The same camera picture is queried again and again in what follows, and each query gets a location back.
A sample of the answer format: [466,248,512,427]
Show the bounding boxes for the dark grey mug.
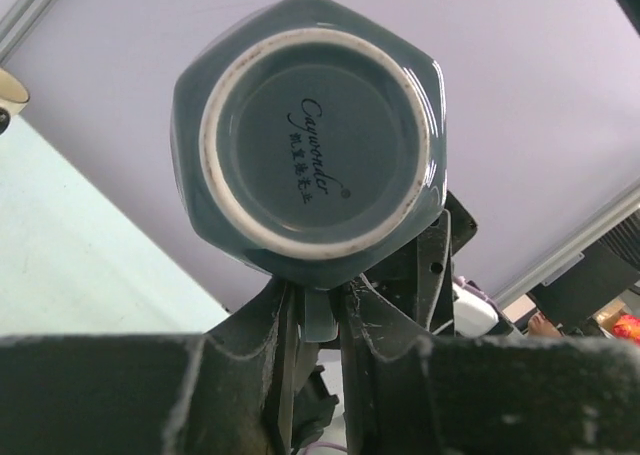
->
[171,0,447,342]

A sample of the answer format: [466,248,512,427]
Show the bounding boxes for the cream beige mug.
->
[0,68,30,134]

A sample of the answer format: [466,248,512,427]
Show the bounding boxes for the left aluminium frame post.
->
[1,0,57,65]

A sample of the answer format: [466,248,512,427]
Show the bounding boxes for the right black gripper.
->
[365,192,478,335]

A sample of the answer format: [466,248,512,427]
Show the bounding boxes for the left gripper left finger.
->
[1,279,297,454]

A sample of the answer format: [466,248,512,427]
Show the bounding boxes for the right aluminium frame post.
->
[495,179,639,307]

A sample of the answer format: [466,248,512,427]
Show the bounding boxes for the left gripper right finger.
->
[340,280,639,454]

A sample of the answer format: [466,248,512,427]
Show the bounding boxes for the aluminium frame post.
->
[1,0,57,65]
[495,179,639,307]

